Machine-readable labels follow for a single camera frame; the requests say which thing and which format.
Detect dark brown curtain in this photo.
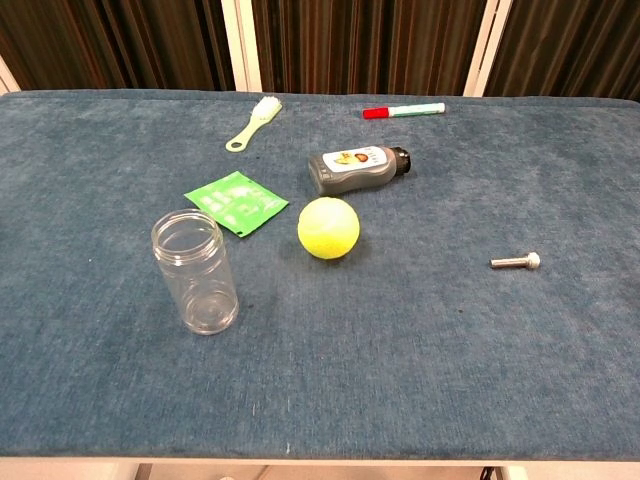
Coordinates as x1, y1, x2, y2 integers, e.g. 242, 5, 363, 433
0, 0, 640, 99

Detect grey squeeze bottle black cap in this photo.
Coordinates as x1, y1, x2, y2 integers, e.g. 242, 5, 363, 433
307, 145, 413, 197

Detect blue fabric table cover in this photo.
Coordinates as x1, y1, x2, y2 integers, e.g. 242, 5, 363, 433
0, 88, 640, 462

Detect pale green cleaning brush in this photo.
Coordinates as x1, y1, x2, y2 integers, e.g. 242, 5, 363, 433
224, 95, 284, 154

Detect yellow tennis ball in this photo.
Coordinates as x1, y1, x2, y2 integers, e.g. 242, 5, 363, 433
297, 196, 361, 261

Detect white frame post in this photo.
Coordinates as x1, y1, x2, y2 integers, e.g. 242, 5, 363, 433
220, 0, 264, 93
462, 0, 514, 98
0, 54, 22, 96

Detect clear plastic jar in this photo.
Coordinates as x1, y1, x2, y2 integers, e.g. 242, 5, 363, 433
150, 208, 240, 337

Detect red capped white marker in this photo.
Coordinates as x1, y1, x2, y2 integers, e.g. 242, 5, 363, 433
362, 102, 447, 120

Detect green foil sachet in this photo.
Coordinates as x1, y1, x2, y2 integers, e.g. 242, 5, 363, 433
183, 170, 291, 239

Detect silver metal bolt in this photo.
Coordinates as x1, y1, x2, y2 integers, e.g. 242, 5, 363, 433
489, 251, 542, 271

